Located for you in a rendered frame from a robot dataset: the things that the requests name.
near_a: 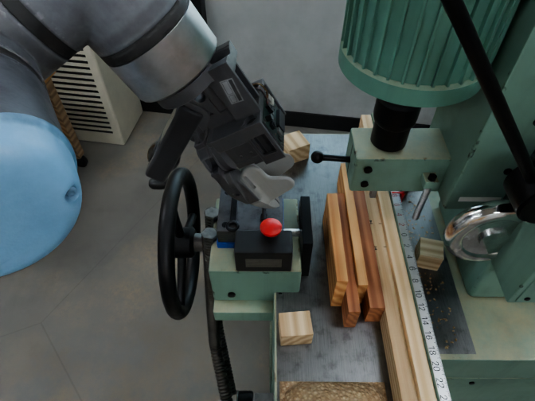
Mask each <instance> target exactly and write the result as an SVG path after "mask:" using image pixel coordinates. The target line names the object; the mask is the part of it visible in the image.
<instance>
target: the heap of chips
mask: <svg viewBox="0 0 535 401"><path fill-rule="evenodd" d="M279 401H387V396H386V390H385V382H301V381H280V382H279Z"/></svg>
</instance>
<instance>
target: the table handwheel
mask: <svg viewBox="0 0 535 401"><path fill-rule="evenodd" d="M182 187H183V190H184V194H185V202H186V209H187V221H186V223H185V227H182V223H181V221H180V217H179V215H178V202H179V197H180V193H181V190H182ZM202 250H203V249H202V242H201V218H200V206H199V199H198V193H197V186H196V182H195V180H194V177H193V174H192V173H191V172H190V171H189V170H188V169H187V168H185V167H179V168H176V169H175V170H174V171H173V172H172V173H171V174H170V176H169V178H168V180H167V182H166V186H165V188H164V192H163V195H162V203H161V208H160V214H159V222H158V282H159V288H160V293H161V297H162V303H163V305H164V308H165V310H166V312H167V314H168V315H169V316H170V317H171V318H173V319H174V320H181V319H183V318H185V317H186V316H187V315H188V313H189V312H190V310H191V307H192V304H193V300H194V297H195V294H196V289H197V280H198V273H199V264H200V252H201V251H202ZM175 258H178V283H176V274H175ZM186 258H187V262H186Z"/></svg>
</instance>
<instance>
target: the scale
mask: <svg viewBox="0 0 535 401"><path fill-rule="evenodd" d="M392 192H399V191H391V194H392V200H393V204H394V208H395V211H396V217H397V221H398V224H399V228H400V234H401V238H402V241H403V245H404V251H405V254H406V258H407V261H408V268H409V271H410V275H411V279H412V285H413V288H414V292H415V296H416V301H417V305H418V309H419V312H420V318H421V322H422V326H423V329H424V335H425V339H426V342H427V346H428V352H429V356H430V359H431V363H432V369H433V372H434V376H435V382H436V386H437V389H438V392H439V399H440V401H451V396H450V392H449V389H448V386H447V380H446V376H445V373H444V370H443V364H442V360H441V357H440V354H439V348H438V345H437V342H436V338H435V333H434V329H433V326H432V320H431V317H430V313H429V310H428V304H427V301H426V298H425V294H424V288H423V285H422V282H421V278H420V272H419V269H418V266H417V263H416V257H415V254H414V251H413V247H412V241H411V238H410V235H409V231H408V225H407V222H406V219H405V215H404V210H403V206H402V203H401V199H400V194H399V193H392Z"/></svg>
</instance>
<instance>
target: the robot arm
mask: <svg viewBox="0 0 535 401"><path fill-rule="evenodd" d="M86 45H88V46H89V47H90V48H91V49H92V50H93V51H94V52H95V53H96V54H97V55H98V56H99V57H100V58H101V59H102V60H103V61H104V62H105V63H106V64H107V65H108V66H109V67H110V69H111V70H112V71H113V72H114V73H115V74H116V75H117V76H118V77H119V78H120V79H121V80H122V81H123V82H124V83H125V84H126V85H127V86H128V87H129V88H130V89H131V90H132V91H133V92H134V93H135V94H136V95H137V96H138V97H139V98H140V100H142V101H144V102H146V103H152V102H156V101H157V102H158V104H159V105H160V106H161V107H162V108H164V109H174V110H173V112H172V114H171V116H170V118H169V120H168V121H167V123H166V125H165V127H164V129H163V131H162V133H161V135H160V137H159V139H158V141H156V142H155V143H153V144H152V145H151V146H150V148H149V150H148V152H147V159H148V162H149V163H148V166H147V168H146V176H147V177H149V178H152V179H154V180H156V181H160V182H165V181H166V180H167V178H168V176H169V175H170V173H171V172H172V171H173V170H174V169H176V168H177V167H178V165H179V163H180V160H181V155H182V152H183V151H184V149H185V148H186V146H187V144H188V142H189V140H191V141H192V142H194V148H195V149H196V151H197V156H198V157H199V158H200V160H201V162H202V163H203V165H204V166H205V168H206V169H207V170H208V171H209V172H210V173H211V177H212V178H214V179H215V180H216V181H217V182H218V183H219V185H220V186H221V188H222V189H223V190H224V191H225V192H226V193H227V194H228V195H229V196H230V197H232V198H234V199H236V200H238V201H241V202H243V203H245V204H252V205H254V206H256V207H260V208H277V207H279V198H278V197H279V196H281V195H282V194H284V193H285V192H287V191H289V190H290V189H292V188H293V187H294V185H295V182H294V180H293V179H292V178H290V177H287V176H280V175H281V174H283V173H285V172H286V171H287V170H289V169H290V168H291V167H292V166H293V165H294V163H295V161H294V158H293V157H292V156H291V155H290V154H286V153H284V132H285V114H286V112H285V110H284V109H283V108H282V106H281V105H280V103H279V101H278V100H277V98H276V97H275V96H274V94H273V93H272V91H271V89H270V88H269V87H268V85H267V84H266V82H265V81H264V79H263V78H262V79H260V80H257V81H255V82H253V83H251V82H250V80H249V79H248V78H247V77H246V75H245V74H244V72H243V70H242V69H241V68H240V66H239V65H238V63H237V62H236V58H237V51H236V49H235V47H234V46H233V44H232V42H231V41H230V40H229V41H226V42H225V43H224V44H222V45H219V46H217V38H216V37H215V35H214V34H213V32H212V31H211V29H210V28H209V27H208V25H207V24H206V23H205V21H204V19H203V18H202V16H201V15H200V14H199V13H198V11H197V9H196V8H195V7H194V5H193V3H192V2H191V1H190V0H0V277H1V276H4V275H7V274H11V273H14V272H16V271H19V270H21V269H24V268H26V267H28V266H30V265H32V264H34V263H35V262H37V261H39V260H40V259H42V258H44V257H45V256H46V255H47V254H49V253H50V252H51V251H53V250H54V249H55V248H56V247H57V246H58V245H60V244H61V242H62V241H63V240H64V239H65V238H66V237H67V235H68V234H69V233H70V231H71V230H72V228H73V227H74V225H75V223H76V221H77V218H78V216H79V214H80V208H81V203H82V189H81V184H80V179H79V176H78V173H77V161H76V155H75V152H74V149H73V148H72V145H71V143H70V141H69V140H68V139H67V137H66V136H65V135H64V133H63V130H62V129H61V125H60V123H59V121H58V118H57V115H56V113H55V111H54V108H53V105H52V103H51V100H50V98H49V93H48V90H47V87H46V85H45V80H46V79H47V78H48V77H50V76H51V75H52V74H53V73H54V72H55V71H56V70H57V69H58V68H60V67H61V66H62V65H63V64H65V63H66V62H67V61H68V60H69V59H71V58H72V57H73V56H74V55H75V54H76V53H78V52H79V51H80V50H81V49H83V48H84V47H85V46H86Z"/></svg>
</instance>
